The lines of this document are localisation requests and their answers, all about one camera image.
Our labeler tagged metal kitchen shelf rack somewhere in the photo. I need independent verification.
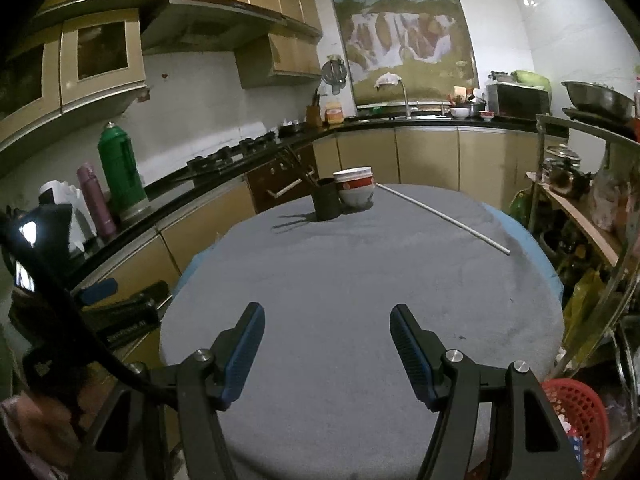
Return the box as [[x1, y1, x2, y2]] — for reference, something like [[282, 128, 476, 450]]
[[527, 84, 639, 470]]

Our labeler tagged kitchen faucet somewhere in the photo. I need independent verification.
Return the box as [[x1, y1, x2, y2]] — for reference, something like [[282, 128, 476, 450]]
[[374, 72, 412, 119]]

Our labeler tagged left hand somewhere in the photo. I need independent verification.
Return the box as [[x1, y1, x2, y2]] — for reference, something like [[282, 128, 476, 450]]
[[2, 392, 79, 469]]

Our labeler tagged white thin rod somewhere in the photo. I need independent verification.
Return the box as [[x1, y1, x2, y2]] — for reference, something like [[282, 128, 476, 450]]
[[375, 183, 511, 256]]

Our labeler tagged purple thermos bottle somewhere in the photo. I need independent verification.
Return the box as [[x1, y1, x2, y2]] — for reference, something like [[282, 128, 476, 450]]
[[77, 162, 116, 240]]

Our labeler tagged black chopstick holder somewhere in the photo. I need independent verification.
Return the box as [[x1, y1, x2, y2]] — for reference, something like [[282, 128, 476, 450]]
[[274, 146, 344, 222]]

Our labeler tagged green thermos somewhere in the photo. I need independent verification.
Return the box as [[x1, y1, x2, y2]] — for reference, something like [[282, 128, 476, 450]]
[[98, 122, 150, 223]]

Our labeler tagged red plastic basket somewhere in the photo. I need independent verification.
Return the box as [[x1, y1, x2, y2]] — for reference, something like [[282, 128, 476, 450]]
[[541, 378, 610, 480]]

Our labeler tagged red white bowl stack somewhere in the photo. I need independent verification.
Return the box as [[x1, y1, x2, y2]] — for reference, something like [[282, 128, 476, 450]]
[[333, 166, 375, 209]]

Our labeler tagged metal pot with lid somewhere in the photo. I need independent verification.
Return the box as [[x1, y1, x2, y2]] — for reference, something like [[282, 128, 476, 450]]
[[542, 144, 591, 200]]

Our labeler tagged microwave oven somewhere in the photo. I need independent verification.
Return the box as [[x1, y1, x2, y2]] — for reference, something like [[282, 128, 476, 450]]
[[486, 82, 550, 120]]

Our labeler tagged metal basin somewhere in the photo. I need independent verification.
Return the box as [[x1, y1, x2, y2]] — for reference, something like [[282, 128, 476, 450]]
[[561, 81, 634, 122]]

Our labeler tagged range hood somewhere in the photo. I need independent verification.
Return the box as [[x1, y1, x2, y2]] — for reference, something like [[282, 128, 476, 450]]
[[139, 0, 289, 57]]

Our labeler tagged waterfall wall picture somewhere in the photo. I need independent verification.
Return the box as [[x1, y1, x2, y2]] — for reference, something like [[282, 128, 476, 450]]
[[332, 0, 478, 107]]

